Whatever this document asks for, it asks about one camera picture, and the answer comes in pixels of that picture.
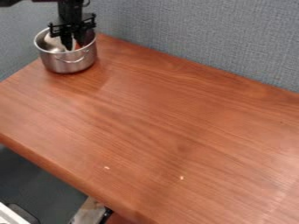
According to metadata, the metal table leg bracket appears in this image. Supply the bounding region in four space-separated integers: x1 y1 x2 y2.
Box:
69 197 113 224

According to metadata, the white and black floor object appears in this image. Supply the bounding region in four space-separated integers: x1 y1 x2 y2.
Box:
0 202 40 224

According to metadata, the white and orange toy mushroom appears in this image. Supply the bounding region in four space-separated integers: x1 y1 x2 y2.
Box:
64 37 83 52

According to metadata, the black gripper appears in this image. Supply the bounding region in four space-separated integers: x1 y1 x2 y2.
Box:
48 0 96 51

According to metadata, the stainless steel pot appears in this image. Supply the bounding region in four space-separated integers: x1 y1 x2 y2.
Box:
33 28 97 74

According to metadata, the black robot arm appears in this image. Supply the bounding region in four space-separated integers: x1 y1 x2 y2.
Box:
0 0 96 53

